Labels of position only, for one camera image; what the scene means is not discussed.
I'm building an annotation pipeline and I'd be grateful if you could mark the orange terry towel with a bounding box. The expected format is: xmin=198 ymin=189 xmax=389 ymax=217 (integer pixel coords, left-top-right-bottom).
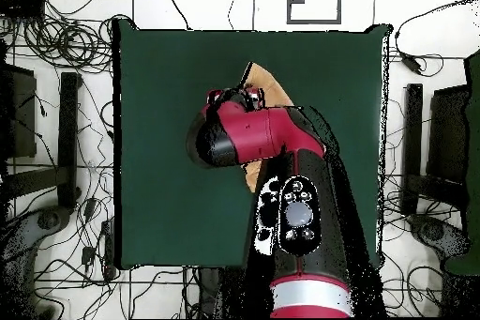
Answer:
xmin=239 ymin=61 xmax=295 ymax=193

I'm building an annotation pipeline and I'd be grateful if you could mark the black flat box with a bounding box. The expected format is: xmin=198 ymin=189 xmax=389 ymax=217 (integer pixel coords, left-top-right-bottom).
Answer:
xmin=0 ymin=0 xmax=46 ymax=19

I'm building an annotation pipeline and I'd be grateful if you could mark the dark green table cloth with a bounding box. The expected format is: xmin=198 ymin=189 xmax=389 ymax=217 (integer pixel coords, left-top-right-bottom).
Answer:
xmin=112 ymin=19 xmax=393 ymax=270

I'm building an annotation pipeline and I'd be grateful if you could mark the black power strip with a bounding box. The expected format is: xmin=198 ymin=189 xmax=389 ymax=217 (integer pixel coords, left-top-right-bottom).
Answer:
xmin=99 ymin=218 xmax=116 ymax=282

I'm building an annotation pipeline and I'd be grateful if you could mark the dark rectangular box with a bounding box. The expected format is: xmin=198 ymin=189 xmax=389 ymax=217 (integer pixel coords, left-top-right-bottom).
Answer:
xmin=0 ymin=62 xmax=38 ymax=160
xmin=427 ymin=84 xmax=470 ymax=186

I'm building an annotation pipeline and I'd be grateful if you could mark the grey office chair base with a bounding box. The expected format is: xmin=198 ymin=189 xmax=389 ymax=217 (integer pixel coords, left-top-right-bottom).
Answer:
xmin=0 ymin=205 xmax=72 ymax=319
xmin=407 ymin=213 xmax=472 ymax=261

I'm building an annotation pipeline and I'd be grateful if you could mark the black floor cable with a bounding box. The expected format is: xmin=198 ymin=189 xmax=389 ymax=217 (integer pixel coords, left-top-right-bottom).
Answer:
xmin=162 ymin=0 xmax=193 ymax=31

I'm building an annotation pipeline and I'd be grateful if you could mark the black metal stand frame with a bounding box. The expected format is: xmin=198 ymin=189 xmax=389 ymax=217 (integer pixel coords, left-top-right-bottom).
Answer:
xmin=0 ymin=71 xmax=83 ymax=210
xmin=399 ymin=83 xmax=470 ymax=220

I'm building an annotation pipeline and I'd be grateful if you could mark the coiled black cable bundle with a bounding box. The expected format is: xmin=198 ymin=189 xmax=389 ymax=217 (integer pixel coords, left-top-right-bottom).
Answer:
xmin=22 ymin=13 xmax=113 ymax=73

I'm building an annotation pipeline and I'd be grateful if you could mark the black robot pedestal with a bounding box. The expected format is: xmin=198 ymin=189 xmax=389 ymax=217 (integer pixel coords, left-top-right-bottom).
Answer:
xmin=196 ymin=267 xmax=271 ymax=319

